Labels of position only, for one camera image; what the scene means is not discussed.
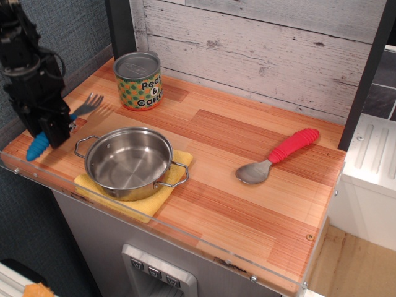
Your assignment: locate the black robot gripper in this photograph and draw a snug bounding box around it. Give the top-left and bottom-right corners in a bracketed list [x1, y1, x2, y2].
[3, 54, 71, 149]

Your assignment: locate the blue handled metal fork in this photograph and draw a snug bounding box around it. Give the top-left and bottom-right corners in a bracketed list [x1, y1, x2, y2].
[26, 93, 104, 161]

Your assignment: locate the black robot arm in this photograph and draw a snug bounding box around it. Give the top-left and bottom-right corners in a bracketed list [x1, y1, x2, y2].
[1, 1, 71, 149]

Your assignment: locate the stainless steel pot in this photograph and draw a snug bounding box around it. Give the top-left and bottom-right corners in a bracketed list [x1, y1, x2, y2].
[74, 127, 174, 201]

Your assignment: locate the peas and carrots can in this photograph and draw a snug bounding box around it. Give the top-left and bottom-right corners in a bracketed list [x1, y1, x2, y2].
[113, 51, 163, 111]

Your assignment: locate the grey toy fridge cabinet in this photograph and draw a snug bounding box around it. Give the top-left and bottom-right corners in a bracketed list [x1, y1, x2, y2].
[53, 191, 279, 296]

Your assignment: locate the yellow cloth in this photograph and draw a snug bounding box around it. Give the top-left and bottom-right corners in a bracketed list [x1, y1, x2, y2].
[74, 150, 193, 223]

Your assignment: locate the orange object bottom left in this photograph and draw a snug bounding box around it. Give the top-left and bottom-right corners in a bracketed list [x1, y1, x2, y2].
[22, 283, 55, 297]

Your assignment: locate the silver dispenser panel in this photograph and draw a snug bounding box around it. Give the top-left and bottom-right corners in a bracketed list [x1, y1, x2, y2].
[122, 244, 198, 296]

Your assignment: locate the clear acrylic edge guard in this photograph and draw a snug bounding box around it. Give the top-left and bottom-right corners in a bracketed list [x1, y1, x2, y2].
[1, 145, 345, 296]

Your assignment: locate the white toy sink unit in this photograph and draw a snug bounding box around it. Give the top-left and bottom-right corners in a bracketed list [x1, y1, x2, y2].
[326, 45, 396, 252]

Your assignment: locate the black sleeved cable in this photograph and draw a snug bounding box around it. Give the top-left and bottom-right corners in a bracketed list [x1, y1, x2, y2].
[38, 46, 67, 82]

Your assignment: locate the black left vertical post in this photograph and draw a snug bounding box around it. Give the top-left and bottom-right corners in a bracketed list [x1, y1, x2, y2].
[105, 0, 137, 59]

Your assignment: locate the black vertical post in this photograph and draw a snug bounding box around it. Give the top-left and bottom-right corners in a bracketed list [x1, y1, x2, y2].
[105, 0, 137, 59]
[338, 0, 395, 151]

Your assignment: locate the red handled metal spoon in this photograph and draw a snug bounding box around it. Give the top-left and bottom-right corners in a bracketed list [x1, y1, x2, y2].
[235, 128, 319, 184]

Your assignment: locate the black right vertical post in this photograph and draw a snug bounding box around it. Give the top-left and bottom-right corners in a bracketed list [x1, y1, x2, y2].
[338, 0, 395, 151]

